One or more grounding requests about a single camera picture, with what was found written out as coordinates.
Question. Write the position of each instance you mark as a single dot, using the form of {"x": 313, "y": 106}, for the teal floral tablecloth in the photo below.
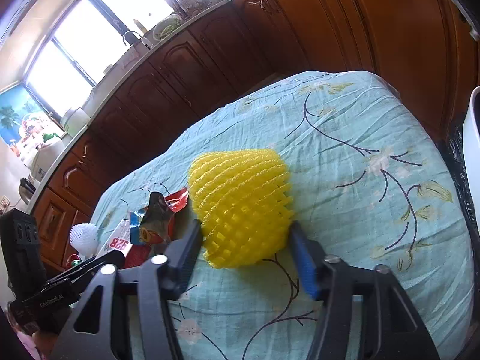
{"x": 368, "y": 184}

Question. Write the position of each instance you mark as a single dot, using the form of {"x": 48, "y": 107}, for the brown wooden kitchen cabinets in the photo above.
{"x": 427, "y": 49}

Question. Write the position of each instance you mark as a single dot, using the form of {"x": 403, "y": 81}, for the green vegetable bowl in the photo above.
{"x": 166, "y": 26}

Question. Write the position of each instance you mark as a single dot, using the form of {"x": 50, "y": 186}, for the colourful crumpled snack bag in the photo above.
{"x": 151, "y": 229}

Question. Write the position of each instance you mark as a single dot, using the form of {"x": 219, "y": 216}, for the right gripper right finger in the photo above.
{"x": 308, "y": 257}

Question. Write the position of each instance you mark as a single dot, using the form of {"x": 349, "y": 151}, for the white trash bin black liner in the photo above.
{"x": 463, "y": 146}

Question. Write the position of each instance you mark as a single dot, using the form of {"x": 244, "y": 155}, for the white foam fruit net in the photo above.
{"x": 84, "y": 239}

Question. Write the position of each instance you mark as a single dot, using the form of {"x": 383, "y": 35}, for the white rice cooker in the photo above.
{"x": 45, "y": 157}

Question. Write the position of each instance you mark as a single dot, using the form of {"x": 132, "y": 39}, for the blue wall picture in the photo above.
{"x": 16, "y": 103}

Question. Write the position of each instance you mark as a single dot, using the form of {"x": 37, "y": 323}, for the yellow foam fruit net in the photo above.
{"x": 242, "y": 199}

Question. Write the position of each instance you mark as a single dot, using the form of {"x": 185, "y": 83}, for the crumpled white red bag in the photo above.
{"x": 119, "y": 240}

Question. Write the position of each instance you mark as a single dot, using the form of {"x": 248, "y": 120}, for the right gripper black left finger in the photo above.
{"x": 182, "y": 255}

